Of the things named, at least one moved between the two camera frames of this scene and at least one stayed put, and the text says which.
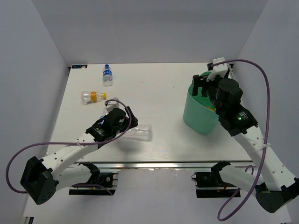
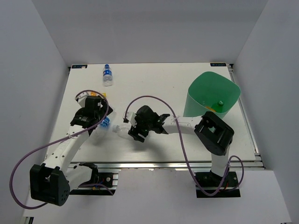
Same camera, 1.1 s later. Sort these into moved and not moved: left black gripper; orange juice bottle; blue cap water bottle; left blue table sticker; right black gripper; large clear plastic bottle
Moved: large clear plastic bottle; left black gripper; right black gripper
Not moved: left blue table sticker; orange juice bottle; blue cap water bottle
